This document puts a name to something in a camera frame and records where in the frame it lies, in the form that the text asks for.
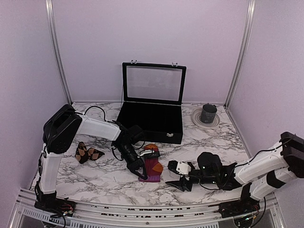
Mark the black display case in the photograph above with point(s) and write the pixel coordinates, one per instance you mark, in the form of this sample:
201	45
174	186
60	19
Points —
152	98

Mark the dark grey ceramic mug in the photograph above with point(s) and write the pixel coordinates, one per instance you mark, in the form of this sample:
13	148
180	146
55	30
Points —
208	113

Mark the brown argyle sock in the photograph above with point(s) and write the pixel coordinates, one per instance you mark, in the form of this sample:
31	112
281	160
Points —
84	154

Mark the beige ceramic plate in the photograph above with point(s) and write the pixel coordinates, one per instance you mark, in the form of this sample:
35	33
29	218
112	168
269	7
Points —
195	117

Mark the maroon striped sock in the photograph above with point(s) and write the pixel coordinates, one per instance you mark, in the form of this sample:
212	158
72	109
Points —
153	167

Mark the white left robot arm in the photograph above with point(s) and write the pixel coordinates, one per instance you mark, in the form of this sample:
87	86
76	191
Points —
58	134

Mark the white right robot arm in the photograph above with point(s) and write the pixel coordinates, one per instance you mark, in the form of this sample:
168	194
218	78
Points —
267	171

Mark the aluminium corner post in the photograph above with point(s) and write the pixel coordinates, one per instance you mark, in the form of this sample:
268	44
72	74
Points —
243	48
55	45

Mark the aluminium front rail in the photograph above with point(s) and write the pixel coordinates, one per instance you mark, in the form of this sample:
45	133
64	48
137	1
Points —
97	215

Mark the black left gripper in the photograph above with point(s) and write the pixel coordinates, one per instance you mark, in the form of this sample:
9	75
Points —
134	166

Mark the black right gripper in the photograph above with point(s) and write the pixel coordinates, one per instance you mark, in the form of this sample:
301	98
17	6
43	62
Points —
180	185

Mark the right aluminium corner post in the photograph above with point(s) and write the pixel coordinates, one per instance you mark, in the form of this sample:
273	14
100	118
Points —
243	48

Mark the left aluminium corner post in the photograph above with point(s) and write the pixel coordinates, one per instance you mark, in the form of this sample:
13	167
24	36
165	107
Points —
55	45

